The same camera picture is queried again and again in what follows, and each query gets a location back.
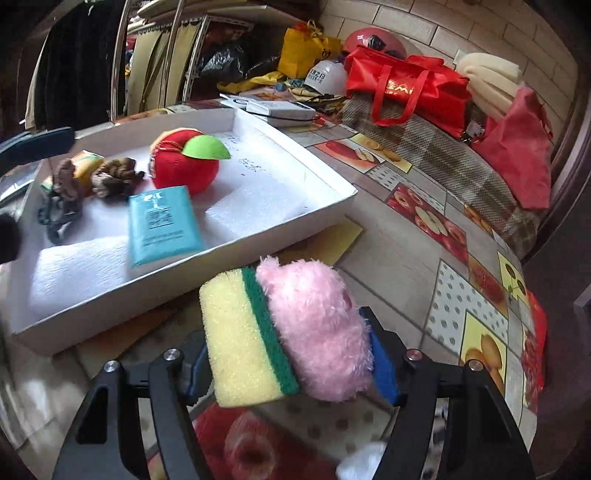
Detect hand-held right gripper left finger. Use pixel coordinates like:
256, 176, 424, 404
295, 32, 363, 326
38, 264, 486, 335
52, 330, 218, 480

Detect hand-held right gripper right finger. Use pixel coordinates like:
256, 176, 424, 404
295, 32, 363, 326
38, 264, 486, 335
358, 305, 536, 480

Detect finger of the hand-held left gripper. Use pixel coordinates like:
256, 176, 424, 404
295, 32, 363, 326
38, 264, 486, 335
0, 215, 22, 265
0, 127, 75, 167

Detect yellow tissue pack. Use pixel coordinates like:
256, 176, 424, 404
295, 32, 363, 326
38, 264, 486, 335
41, 150, 106, 195

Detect yellow green scouring sponge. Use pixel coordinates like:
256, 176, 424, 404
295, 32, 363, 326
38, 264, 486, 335
198, 267, 301, 409

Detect pink plush toy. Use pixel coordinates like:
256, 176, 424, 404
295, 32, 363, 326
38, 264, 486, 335
255, 256, 375, 402

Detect red plush apple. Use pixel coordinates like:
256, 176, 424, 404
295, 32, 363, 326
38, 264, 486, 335
148, 128, 230, 197

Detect teal tissue pack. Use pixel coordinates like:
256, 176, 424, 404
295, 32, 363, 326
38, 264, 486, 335
127, 185, 205, 268

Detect white cardboard box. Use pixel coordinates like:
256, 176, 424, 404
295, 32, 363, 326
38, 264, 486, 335
0, 107, 358, 356

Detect mauve brown scrunchie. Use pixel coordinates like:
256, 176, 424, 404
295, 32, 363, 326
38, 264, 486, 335
52, 158, 88, 201

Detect dark hanging clothes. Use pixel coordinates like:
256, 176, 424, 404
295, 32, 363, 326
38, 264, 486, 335
28, 0, 130, 130

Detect yellow paper envelope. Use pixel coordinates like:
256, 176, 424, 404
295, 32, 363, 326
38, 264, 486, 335
274, 217, 365, 268

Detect red plastic bag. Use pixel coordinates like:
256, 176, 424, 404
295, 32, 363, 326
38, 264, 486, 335
519, 291, 550, 411

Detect metal storage rack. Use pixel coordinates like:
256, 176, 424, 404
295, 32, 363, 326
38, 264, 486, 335
115, 0, 296, 121

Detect white flat foam pad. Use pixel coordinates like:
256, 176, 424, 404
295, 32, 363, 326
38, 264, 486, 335
203, 182, 310, 241

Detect white round dial device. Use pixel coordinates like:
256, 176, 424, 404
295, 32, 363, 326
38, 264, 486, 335
221, 95, 264, 109

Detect black plastic bag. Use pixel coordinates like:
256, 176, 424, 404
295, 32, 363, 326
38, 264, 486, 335
198, 37, 278, 84

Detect dark wooden door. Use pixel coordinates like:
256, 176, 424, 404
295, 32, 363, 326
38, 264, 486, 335
522, 115, 591, 444

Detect yellow crumpled cloth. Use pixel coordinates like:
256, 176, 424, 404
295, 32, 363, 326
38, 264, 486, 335
217, 69, 296, 93

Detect plaid blanket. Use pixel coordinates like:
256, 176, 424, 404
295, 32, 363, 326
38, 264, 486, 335
342, 97, 541, 259

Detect white flat device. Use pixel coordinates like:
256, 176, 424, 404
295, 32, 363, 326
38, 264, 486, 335
246, 100, 317, 127

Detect red cloth bag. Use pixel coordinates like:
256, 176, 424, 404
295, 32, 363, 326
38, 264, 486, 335
471, 87, 554, 210

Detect yellow shopping bag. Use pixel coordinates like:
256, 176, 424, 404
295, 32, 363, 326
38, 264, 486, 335
277, 21, 343, 79

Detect red shopping bag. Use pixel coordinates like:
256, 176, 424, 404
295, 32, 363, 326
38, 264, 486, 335
344, 45, 472, 139

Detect white helmet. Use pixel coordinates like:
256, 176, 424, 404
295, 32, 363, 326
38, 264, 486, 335
302, 59, 349, 97

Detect cream foam roll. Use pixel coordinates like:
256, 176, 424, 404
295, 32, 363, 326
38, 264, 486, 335
455, 52, 527, 123

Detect red helmet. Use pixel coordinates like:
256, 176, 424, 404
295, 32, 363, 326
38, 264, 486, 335
342, 27, 409, 58

